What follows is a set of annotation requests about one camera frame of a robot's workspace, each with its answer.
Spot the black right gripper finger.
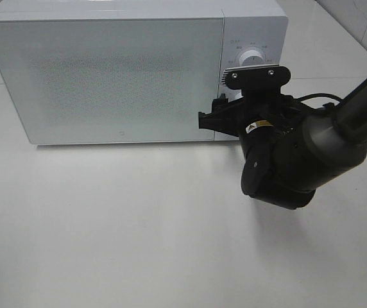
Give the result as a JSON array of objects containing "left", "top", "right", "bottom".
[{"left": 221, "top": 65, "right": 291, "bottom": 90}]

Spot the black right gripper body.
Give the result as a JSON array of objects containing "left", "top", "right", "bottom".
[{"left": 223, "top": 90, "right": 305, "bottom": 151}]

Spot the white microwave knob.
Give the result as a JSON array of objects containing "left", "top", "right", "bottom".
[
  {"left": 233, "top": 93, "right": 243, "bottom": 101},
  {"left": 237, "top": 48, "right": 266, "bottom": 67}
]

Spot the white microwave door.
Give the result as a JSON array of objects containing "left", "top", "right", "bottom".
[{"left": 0, "top": 19, "right": 223, "bottom": 145}]

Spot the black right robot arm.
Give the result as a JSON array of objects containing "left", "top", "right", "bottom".
[{"left": 200, "top": 65, "right": 367, "bottom": 209}]

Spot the white microwave oven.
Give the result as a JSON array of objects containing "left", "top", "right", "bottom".
[{"left": 0, "top": 1, "right": 288, "bottom": 141}]

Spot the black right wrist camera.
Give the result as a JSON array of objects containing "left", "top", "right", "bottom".
[{"left": 198, "top": 94, "right": 237, "bottom": 136}]

